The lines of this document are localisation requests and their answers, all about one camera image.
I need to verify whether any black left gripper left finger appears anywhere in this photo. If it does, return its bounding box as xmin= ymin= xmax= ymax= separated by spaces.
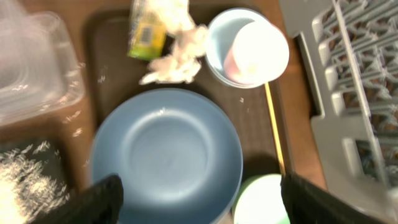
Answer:
xmin=32 ymin=174 xmax=124 ymax=224

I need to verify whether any wooden chopstick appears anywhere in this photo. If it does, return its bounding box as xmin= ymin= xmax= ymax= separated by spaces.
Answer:
xmin=264 ymin=83 xmax=285 ymax=175

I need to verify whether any pile of white rice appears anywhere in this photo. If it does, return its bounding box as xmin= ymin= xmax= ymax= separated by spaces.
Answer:
xmin=0 ymin=140 xmax=71 ymax=224

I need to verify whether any dark blue plate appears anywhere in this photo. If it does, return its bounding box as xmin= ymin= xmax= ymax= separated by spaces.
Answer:
xmin=90 ymin=88 xmax=243 ymax=223

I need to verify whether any grey dishwasher rack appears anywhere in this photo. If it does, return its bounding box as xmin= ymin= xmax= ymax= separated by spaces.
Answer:
xmin=279 ymin=0 xmax=397 ymax=223

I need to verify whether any brown serving tray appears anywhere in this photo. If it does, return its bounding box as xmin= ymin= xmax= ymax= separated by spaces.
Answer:
xmin=85 ymin=9 xmax=280 ymax=182

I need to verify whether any mint green bowl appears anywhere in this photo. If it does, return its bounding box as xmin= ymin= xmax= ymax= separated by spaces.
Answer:
xmin=232 ymin=174 xmax=290 ymax=224

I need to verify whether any clear plastic bin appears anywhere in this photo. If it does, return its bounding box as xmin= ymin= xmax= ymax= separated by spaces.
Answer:
xmin=1 ymin=1 xmax=85 ymax=126

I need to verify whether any pink cup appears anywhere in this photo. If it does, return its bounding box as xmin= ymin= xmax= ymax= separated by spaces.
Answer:
xmin=223 ymin=21 xmax=290 ymax=85

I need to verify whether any black tray bin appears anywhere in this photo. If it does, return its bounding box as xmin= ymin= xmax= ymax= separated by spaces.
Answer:
xmin=0 ymin=136 xmax=75 ymax=224

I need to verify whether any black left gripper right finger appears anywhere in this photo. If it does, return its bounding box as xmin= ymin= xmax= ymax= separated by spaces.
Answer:
xmin=280 ymin=172 xmax=389 ymax=224

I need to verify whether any yellow green wrapper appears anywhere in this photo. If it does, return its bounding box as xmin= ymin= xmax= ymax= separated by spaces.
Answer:
xmin=127 ymin=0 xmax=167 ymax=60

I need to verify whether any light blue bowl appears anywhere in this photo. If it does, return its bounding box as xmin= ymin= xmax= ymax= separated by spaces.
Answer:
xmin=205 ymin=7 xmax=269 ymax=89

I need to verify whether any white tissue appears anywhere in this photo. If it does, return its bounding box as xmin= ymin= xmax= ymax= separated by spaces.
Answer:
xmin=139 ymin=0 xmax=208 ymax=85

